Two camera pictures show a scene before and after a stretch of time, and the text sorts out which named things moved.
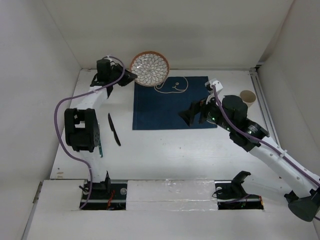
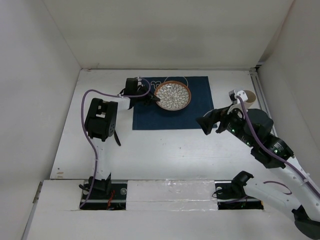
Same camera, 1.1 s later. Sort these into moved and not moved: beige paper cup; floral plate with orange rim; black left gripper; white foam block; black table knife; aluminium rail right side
Moved: black left gripper; floral plate with orange rim
Not moved: beige paper cup; white foam block; aluminium rail right side; black table knife
